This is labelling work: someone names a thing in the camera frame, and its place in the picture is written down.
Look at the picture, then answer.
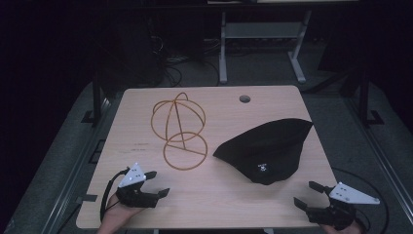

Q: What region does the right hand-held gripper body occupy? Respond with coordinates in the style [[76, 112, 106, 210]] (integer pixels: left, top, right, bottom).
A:
[[305, 181, 381, 231]]

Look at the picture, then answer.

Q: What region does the aluminium floor rail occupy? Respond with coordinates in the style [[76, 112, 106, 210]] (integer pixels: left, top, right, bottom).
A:
[[345, 96, 413, 226], [40, 96, 113, 234]]

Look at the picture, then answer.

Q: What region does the grey metal desk frame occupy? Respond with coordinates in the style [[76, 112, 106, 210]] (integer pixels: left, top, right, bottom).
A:
[[218, 9, 314, 85]]

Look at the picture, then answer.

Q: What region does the person's right hand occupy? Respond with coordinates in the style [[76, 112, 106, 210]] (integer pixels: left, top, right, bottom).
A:
[[319, 219, 365, 234]]

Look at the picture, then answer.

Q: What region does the black tape strip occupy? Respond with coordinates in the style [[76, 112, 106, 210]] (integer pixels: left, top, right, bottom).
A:
[[75, 193, 98, 205]]

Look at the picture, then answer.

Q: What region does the gold wire hat stand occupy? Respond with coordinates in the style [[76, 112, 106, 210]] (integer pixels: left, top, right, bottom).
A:
[[150, 92, 209, 172]]

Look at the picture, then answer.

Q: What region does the black cloth hat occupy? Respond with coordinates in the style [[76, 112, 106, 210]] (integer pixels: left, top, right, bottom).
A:
[[212, 117, 315, 186]]

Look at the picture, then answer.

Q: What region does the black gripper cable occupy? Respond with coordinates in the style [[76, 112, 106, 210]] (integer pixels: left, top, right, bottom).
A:
[[330, 167, 391, 234], [99, 167, 131, 223]]

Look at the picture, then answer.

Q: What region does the black metal stand post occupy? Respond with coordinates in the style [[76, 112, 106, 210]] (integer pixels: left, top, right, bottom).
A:
[[357, 62, 385, 129], [81, 62, 102, 129]]

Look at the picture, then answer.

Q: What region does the tangle of floor cables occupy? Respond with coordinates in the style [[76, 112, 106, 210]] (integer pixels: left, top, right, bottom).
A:
[[149, 33, 222, 89]]

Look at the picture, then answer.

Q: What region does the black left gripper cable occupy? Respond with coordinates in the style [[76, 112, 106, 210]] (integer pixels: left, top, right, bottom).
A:
[[99, 167, 131, 223]]

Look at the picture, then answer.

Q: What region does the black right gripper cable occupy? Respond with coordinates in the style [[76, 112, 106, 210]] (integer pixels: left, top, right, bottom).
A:
[[330, 167, 391, 234]]

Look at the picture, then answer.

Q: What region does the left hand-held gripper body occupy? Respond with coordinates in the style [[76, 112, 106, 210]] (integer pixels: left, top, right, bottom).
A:
[[115, 162, 161, 210]]

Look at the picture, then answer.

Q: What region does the person's left hand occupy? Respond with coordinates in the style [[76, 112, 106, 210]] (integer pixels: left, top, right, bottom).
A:
[[96, 192, 144, 234]]

